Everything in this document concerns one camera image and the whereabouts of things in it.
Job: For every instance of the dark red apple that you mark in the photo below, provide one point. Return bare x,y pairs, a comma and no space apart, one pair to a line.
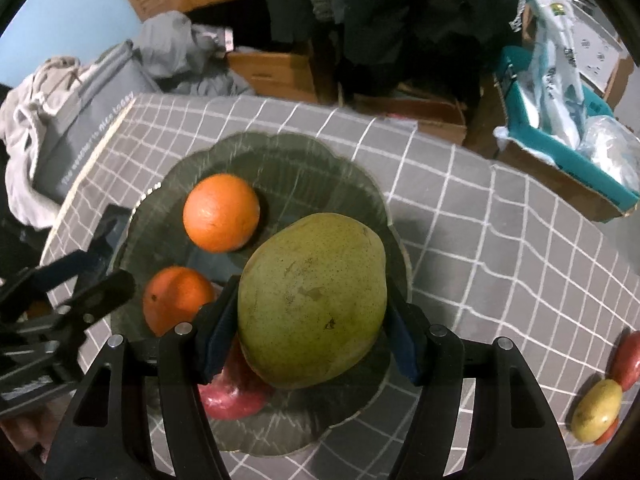
629,360

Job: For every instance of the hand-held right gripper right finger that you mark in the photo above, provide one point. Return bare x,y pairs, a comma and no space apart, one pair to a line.
404,347

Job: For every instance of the black hooded jacket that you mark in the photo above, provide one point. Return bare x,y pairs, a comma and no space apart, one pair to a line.
400,20

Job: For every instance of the yellow-green pear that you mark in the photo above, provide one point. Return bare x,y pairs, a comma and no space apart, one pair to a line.
597,410
310,300

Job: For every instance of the dark glass scalloped plate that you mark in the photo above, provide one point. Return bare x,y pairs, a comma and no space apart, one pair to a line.
310,180

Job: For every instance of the flat cardboard box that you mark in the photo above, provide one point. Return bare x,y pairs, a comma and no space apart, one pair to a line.
415,115

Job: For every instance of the small white box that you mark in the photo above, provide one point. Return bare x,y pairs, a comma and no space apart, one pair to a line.
226,41

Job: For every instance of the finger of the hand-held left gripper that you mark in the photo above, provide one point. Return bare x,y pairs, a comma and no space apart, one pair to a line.
75,265
107,292

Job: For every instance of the small tangerine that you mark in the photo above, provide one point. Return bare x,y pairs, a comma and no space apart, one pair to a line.
609,435

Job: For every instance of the person's left forearm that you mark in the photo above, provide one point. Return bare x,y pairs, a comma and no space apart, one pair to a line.
22,430

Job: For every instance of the cardboard box under crate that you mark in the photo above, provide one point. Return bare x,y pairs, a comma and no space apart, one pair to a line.
550,180

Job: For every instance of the beige sweatshirt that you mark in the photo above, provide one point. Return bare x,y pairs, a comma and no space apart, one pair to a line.
30,110

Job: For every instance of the white printed rice bag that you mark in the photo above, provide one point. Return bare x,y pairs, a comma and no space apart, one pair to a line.
552,60

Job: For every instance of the clear plastic bag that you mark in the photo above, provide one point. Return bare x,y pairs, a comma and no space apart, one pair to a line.
612,150

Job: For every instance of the grey checked tablecloth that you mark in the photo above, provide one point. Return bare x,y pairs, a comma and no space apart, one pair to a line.
500,260

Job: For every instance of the teal plastic crate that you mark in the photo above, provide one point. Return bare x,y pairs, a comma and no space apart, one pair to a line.
520,110

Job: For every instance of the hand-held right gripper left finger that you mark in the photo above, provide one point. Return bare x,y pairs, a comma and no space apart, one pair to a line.
220,340

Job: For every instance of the bright red apple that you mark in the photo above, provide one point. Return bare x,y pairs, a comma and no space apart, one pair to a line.
230,400

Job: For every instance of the grey printed fabric bag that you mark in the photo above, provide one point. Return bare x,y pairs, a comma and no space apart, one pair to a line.
95,125

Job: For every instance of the wooden drawer box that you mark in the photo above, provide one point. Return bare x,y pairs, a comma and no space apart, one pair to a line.
280,77

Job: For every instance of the orange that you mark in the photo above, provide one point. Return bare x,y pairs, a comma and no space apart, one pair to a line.
221,212
175,295

